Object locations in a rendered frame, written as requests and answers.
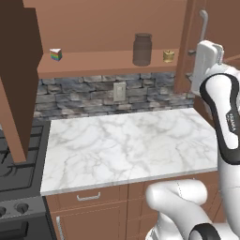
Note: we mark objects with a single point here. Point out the brown drawer front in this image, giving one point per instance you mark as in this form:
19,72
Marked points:
109,196

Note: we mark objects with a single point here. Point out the black stove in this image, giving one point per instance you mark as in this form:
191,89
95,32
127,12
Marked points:
18,187

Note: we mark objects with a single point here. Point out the dark brown jar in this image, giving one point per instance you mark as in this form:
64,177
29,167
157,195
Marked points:
142,50

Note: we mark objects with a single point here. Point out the brown base cabinet door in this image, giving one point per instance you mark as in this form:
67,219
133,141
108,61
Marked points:
93,223

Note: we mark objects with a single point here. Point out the brown open cabinet door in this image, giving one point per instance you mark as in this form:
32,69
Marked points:
18,62

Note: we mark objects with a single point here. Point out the brown tall cabinet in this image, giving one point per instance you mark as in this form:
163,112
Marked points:
187,31

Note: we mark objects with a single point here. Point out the brown wall cabinet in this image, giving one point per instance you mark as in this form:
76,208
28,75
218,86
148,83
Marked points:
103,25

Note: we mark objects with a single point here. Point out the grey wall outlet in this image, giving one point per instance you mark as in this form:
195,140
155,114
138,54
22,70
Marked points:
119,91

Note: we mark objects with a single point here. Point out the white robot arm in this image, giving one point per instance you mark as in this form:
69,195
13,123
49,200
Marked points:
229,131

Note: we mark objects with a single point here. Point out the rainbow cake slice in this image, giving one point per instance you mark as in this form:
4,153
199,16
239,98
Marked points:
56,54

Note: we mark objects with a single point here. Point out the black stove knob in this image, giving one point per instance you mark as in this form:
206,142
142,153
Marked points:
2,211
22,207

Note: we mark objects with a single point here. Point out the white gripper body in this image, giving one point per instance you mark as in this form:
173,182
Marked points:
204,65

